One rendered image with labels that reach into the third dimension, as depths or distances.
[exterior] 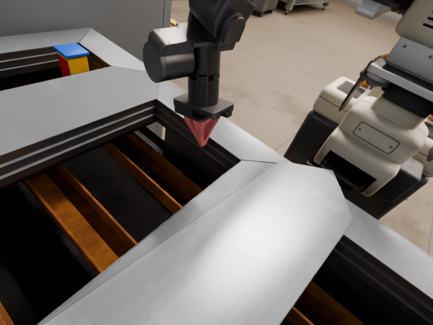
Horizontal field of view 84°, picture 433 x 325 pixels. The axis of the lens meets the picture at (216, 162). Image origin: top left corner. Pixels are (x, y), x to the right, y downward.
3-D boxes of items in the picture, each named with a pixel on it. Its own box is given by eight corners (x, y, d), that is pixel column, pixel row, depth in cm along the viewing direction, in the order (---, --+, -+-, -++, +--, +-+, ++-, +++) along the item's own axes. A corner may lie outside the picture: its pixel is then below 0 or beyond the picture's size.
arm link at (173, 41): (250, 16, 33) (214, -18, 36) (180, 19, 27) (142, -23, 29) (221, 84, 43) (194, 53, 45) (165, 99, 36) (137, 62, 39)
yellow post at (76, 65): (81, 121, 74) (67, 60, 61) (72, 113, 76) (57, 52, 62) (96, 116, 77) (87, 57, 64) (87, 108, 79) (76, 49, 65)
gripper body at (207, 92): (213, 124, 42) (214, 81, 38) (172, 107, 47) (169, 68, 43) (234, 112, 46) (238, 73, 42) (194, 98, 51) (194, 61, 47)
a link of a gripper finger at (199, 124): (200, 156, 48) (201, 113, 43) (175, 143, 52) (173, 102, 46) (221, 142, 53) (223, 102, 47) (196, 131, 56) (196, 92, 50)
